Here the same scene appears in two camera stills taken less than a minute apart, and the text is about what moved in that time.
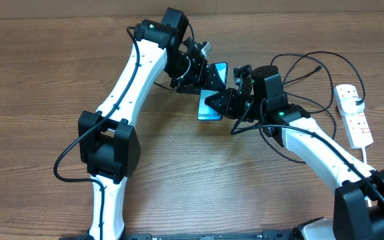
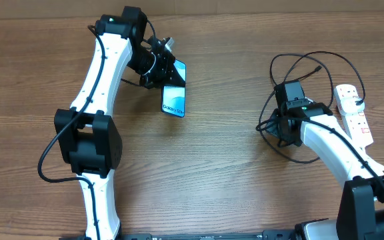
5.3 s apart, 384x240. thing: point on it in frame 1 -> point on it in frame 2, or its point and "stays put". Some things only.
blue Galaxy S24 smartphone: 205,112 -> 173,97
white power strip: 357,125 stays put
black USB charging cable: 325,109 stays put
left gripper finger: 213,79 -> 177,80
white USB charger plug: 349,107 stays put
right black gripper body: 250,110 -> 274,129
